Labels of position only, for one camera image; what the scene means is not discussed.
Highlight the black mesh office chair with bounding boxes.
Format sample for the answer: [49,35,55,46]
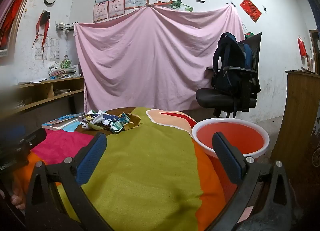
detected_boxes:
[196,32,262,119]

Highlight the green wall photos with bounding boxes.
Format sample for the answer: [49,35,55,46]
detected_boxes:
[169,0,194,12]

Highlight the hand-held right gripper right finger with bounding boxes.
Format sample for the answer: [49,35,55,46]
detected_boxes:
[207,132,293,231]

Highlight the glass jar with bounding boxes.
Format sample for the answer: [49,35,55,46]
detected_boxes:
[60,55,72,70]

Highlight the wooden door frame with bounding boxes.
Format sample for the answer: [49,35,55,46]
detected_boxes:
[0,0,43,58]

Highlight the pink hanging bed sheet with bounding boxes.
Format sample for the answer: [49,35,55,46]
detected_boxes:
[74,4,246,114]

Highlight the dark blue backpack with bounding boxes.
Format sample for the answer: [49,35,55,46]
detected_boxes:
[212,32,253,94]

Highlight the colourful patchwork blanket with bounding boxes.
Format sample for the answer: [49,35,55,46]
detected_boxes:
[15,107,238,231]

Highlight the red diamond paper decoration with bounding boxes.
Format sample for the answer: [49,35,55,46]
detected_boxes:
[239,0,262,23]

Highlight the wooden cabinet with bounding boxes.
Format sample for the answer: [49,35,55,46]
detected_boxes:
[269,70,320,196]

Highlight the metal wire wall rack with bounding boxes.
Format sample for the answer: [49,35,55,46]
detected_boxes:
[55,22,79,32]

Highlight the red plastic basin white rim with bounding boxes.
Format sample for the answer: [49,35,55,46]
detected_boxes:
[191,118,270,159]

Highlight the red hanging ornament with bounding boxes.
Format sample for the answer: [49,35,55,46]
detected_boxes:
[297,35,307,58]

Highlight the red hanging scarf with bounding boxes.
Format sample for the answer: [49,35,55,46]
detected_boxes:
[32,9,51,59]

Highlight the person's left hand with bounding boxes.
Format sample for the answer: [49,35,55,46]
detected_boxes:
[10,171,27,211]

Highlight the blue cover book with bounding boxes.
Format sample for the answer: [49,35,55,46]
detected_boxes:
[41,113,86,130]

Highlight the white wall calendar sheets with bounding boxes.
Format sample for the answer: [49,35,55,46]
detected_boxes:
[33,37,60,61]

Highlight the wooden shelf desk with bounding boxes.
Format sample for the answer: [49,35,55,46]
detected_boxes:
[10,75,85,115]

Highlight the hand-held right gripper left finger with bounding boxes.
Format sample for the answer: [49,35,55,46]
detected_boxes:
[25,132,113,231]

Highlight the stack of books and papers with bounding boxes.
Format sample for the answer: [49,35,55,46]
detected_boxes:
[48,61,82,80]

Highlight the pile of paper scraps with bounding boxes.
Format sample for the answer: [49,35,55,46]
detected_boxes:
[78,110,142,135]

